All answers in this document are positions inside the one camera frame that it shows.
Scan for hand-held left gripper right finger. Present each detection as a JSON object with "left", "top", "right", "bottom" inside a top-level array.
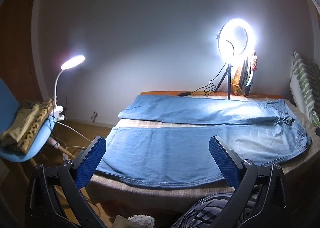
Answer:
[{"left": 209, "top": 136, "right": 287, "bottom": 228}]

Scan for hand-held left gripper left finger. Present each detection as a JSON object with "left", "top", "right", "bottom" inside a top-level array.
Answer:
[{"left": 27, "top": 136, "right": 107, "bottom": 228}]

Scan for blue denim pants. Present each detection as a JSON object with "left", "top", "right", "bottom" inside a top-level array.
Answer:
[{"left": 96, "top": 94, "right": 313, "bottom": 190}]

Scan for blue chair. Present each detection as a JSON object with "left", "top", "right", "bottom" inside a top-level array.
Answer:
[{"left": 0, "top": 78, "right": 73, "bottom": 176}]

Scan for dark striped cloth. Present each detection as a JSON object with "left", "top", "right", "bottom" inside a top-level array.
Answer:
[{"left": 170, "top": 192, "right": 263, "bottom": 228}]

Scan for leopard print cloth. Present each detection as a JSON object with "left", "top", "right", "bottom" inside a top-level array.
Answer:
[{"left": 18, "top": 98, "right": 54, "bottom": 155}]

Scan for beige woven blanket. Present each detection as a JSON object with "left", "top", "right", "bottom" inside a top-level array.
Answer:
[{"left": 87, "top": 93, "right": 320, "bottom": 208}]

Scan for white fluffy cloth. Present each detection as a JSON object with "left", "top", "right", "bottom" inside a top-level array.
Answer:
[{"left": 127, "top": 214, "right": 156, "bottom": 228}]

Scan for black tripod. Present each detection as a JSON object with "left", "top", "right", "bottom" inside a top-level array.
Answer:
[{"left": 214, "top": 64, "right": 233, "bottom": 100}]

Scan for beige folded cloth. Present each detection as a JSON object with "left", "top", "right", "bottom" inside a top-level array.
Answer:
[{"left": 0, "top": 104, "right": 40, "bottom": 147}]

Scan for dark hanging cloth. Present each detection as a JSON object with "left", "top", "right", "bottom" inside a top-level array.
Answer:
[{"left": 239, "top": 55, "right": 257, "bottom": 97}]

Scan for white clip desk lamp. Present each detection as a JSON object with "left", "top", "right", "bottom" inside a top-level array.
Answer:
[{"left": 51, "top": 54, "right": 85, "bottom": 121}]

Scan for floral cloth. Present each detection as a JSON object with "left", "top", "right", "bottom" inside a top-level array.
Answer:
[{"left": 250, "top": 50, "right": 258, "bottom": 71}]

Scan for green striped pillow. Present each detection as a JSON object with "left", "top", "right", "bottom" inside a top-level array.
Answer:
[{"left": 290, "top": 52, "right": 320, "bottom": 128}]

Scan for wooden door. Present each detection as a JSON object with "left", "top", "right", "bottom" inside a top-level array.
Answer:
[{"left": 0, "top": 0, "right": 43, "bottom": 101}]

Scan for white lamp cable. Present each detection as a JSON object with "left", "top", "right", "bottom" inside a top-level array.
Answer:
[{"left": 55, "top": 120, "right": 93, "bottom": 144}]

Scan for black ring light cable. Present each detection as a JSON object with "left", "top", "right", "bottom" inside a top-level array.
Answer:
[{"left": 191, "top": 64, "right": 227, "bottom": 95}]

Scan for orange wooden bed frame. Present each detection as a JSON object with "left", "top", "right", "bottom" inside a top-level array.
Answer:
[{"left": 139, "top": 90, "right": 285, "bottom": 100}]

